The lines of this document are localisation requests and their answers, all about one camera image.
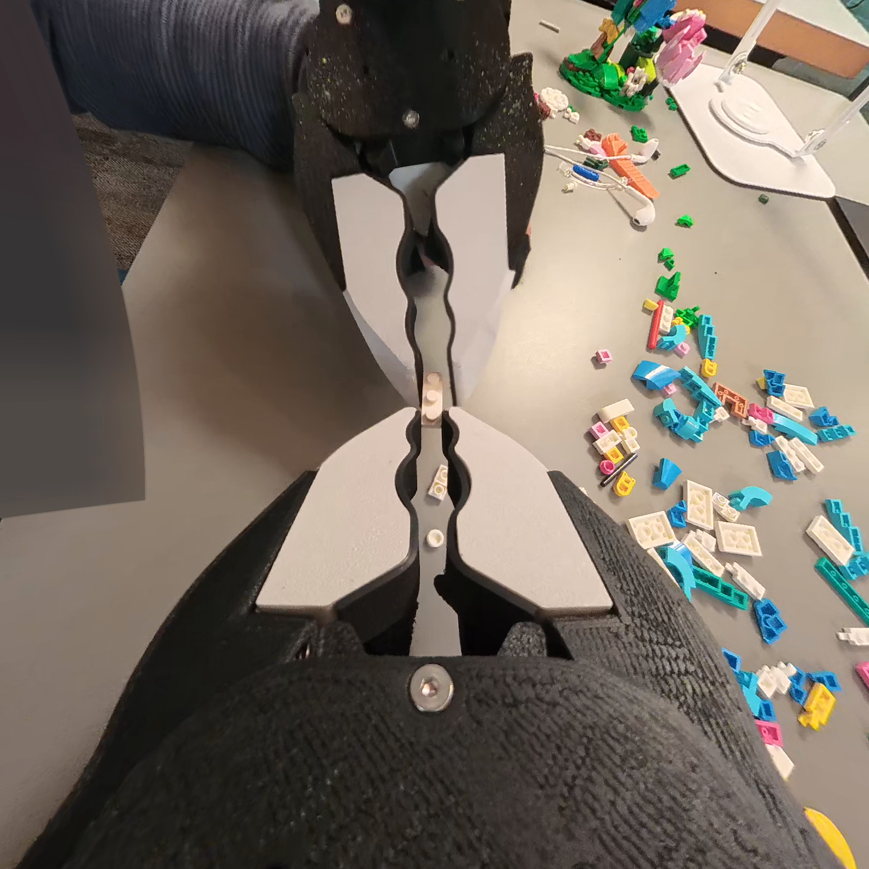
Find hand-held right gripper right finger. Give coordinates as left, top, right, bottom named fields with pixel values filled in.
left=441, top=406, right=616, bottom=622

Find white round lego flower piece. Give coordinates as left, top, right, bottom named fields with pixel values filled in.
left=534, top=88, right=581, bottom=124

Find white flat tray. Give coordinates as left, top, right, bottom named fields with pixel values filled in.
left=665, top=64, right=836, bottom=201

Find person's left forearm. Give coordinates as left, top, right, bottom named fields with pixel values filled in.
left=30, top=0, right=320, bottom=174

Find brown wooden board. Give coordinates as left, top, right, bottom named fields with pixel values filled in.
left=672, top=0, right=869, bottom=79

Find yellow round object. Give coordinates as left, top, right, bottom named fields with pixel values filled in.
left=804, top=807, right=858, bottom=869

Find pile of loose lego bricks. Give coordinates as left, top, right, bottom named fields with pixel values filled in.
left=589, top=248, right=869, bottom=782

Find white wired earphones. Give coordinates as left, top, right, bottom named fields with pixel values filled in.
left=543, top=136, right=659, bottom=229

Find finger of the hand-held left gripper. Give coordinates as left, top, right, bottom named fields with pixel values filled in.
left=436, top=153, right=508, bottom=410
left=331, top=173, right=420, bottom=408

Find clear acrylic stand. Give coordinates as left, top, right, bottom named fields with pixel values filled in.
left=709, top=0, right=869, bottom=164

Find lego flower model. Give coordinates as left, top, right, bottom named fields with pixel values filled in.
left=560, top=0, right=707, bottom=113

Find orange lego brick separator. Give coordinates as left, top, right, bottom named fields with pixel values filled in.
left=601, top=134, right=661, bottom=200

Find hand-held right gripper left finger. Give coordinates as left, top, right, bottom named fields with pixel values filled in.
left=255, top=406, right=419, bottom=622

